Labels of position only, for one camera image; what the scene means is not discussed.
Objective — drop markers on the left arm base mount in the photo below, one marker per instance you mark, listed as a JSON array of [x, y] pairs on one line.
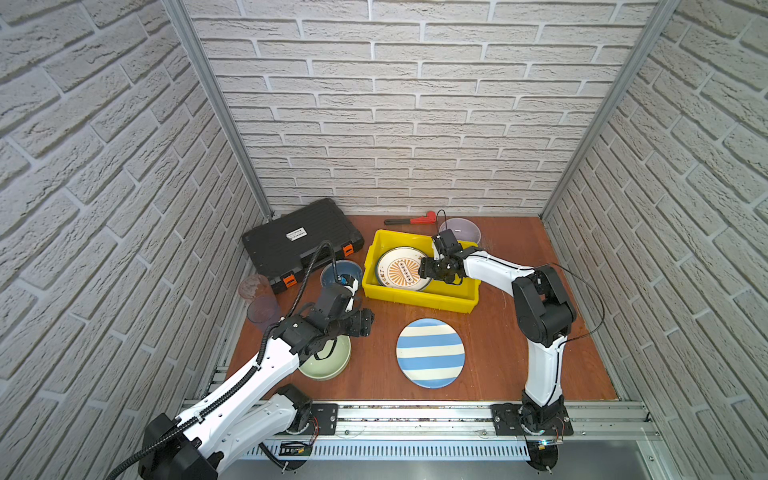
[[320, 419]]

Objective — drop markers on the pink translucent cup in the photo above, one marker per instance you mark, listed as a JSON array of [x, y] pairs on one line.
[[254, 286]]

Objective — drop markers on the blue white striped plate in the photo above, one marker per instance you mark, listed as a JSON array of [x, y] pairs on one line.
[[430, 353]]

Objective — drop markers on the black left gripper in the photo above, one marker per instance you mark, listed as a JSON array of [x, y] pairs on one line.
[[365, 319]]

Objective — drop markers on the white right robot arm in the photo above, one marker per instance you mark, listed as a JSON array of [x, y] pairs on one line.
[[544, 312]]

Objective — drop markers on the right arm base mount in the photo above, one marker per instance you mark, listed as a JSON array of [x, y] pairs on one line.
[[515, 419]]

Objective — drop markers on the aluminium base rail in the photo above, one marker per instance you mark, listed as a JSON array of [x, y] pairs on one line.
[[452, 431]]

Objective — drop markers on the white plate orange sunburst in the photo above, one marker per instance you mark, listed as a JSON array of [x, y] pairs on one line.
[[398, 268]]

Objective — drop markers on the black plastic tool case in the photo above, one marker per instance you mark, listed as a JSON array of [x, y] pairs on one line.
[[281, 249]]

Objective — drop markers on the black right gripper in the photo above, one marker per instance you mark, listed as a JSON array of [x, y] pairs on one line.
[[427, 269]]

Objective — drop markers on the dark blue ceramic bowl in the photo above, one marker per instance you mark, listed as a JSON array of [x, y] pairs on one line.
[[345, 272]]

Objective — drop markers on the yellow plastic bin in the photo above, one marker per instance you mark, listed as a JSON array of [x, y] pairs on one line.
[[437, 295]]

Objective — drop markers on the blue translucent cup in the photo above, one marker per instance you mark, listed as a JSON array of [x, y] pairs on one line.
[[263, 312]]

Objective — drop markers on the red black pipe wrench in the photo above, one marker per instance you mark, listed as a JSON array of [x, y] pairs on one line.
[[428, 219]]

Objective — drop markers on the light green bowl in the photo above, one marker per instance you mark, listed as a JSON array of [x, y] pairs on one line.
[[330, 362]]

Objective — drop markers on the translucent purple bowl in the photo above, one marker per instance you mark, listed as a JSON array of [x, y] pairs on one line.
[[463, 229]]

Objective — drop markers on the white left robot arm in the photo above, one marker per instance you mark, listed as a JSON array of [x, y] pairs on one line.
[[253, 404]]

